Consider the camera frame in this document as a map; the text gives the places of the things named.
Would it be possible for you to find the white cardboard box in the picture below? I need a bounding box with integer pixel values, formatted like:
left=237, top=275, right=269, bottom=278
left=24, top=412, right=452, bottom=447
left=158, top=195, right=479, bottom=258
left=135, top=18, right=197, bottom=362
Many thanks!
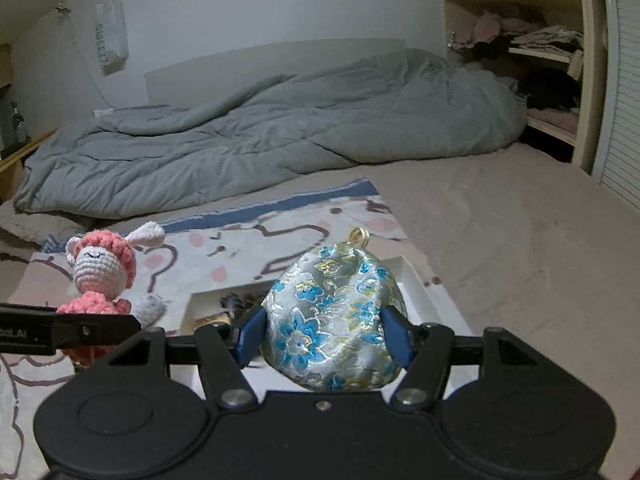
left=167, top=255, right=473, bottom=401

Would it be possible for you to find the printed cartoon blanket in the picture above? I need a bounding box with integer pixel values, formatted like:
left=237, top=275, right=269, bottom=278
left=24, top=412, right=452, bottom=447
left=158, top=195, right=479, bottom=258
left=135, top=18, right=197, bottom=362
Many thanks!
left=0, top=177, right=441, bottom=480

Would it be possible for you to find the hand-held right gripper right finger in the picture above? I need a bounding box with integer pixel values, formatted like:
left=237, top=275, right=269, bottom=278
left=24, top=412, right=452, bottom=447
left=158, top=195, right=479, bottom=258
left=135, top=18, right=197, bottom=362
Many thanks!
left=381, top=305, right=551, bottom=413

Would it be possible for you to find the green glass bottle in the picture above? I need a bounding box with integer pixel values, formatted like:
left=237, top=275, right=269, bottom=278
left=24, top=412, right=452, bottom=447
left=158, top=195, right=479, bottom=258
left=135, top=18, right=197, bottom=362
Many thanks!
left=11, top=102, right=28, bottom=143

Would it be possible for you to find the pink clothes pile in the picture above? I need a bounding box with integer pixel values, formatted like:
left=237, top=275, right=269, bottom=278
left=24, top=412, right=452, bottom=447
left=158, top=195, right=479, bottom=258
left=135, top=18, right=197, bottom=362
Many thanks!
left=452, top=12, right=526, bottom=51

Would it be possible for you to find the wooden bedside shelf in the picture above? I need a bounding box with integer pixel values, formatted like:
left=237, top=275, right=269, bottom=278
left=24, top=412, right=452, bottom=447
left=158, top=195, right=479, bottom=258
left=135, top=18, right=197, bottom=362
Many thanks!
left=0, top=42, right=58, bottom=201

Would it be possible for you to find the grey duvet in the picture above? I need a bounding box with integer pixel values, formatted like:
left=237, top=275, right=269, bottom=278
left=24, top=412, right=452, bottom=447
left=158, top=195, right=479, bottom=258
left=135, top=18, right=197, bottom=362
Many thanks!
left=12, top=49, right=528, bottom=221

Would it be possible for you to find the white slatted door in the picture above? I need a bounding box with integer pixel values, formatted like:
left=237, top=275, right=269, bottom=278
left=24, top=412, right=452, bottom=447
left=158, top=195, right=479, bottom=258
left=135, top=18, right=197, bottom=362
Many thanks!
left=592, top=0, right=640, bottom=211

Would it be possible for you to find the fluffy beige blanket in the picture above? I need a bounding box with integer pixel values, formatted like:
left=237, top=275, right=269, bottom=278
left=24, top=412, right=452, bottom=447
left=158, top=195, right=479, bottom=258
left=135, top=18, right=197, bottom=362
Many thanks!
left=0, top=200, right=96, bottom=246

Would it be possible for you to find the white cable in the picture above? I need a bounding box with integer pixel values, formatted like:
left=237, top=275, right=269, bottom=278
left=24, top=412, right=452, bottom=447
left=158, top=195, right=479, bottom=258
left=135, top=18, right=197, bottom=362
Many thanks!
left=67, top=7, right=116, bottom=111

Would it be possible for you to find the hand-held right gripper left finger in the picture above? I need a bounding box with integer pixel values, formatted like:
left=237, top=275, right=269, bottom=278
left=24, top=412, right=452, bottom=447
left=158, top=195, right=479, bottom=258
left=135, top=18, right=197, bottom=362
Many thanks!
left=75, top=305, right=268, bottom=411

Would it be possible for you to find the folded beige cloth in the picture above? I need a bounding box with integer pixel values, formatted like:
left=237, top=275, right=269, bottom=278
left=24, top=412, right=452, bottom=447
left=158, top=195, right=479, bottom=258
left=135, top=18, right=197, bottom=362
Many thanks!
left=510, top=26, right=585, bottom=53

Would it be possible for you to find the cream wardrobe shelf unit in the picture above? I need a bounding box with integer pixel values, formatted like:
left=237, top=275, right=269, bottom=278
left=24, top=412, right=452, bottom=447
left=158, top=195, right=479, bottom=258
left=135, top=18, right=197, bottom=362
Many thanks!
left=442, top=0, right=608, bottom=176

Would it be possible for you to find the floral brocade pouch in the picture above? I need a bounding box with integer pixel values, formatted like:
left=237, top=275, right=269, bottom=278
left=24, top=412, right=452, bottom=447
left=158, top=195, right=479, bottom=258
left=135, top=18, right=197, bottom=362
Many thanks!
left=261, top=227, right=407, bottom=393

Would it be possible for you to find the pink crochet doll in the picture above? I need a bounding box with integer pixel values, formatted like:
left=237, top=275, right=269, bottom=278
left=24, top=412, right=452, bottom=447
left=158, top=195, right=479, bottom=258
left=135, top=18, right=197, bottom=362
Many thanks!
left=55, top=222, right=166, bottom=366

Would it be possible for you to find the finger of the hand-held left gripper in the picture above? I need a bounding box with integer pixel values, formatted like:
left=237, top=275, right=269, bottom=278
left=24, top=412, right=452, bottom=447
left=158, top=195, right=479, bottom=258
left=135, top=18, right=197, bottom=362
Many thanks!
left=50, top=314, right=143, bottom=350

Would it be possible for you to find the white bag on wall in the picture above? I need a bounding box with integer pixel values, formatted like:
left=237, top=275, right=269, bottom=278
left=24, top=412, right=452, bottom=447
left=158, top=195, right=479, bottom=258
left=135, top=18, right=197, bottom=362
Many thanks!
left=95, top=0, right=130, bottom=77

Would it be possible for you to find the folded pink cloth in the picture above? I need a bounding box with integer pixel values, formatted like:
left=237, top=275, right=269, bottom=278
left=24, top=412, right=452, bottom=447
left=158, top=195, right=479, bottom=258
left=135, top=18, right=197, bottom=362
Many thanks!
left=527, top=108, right=581, bottom=131

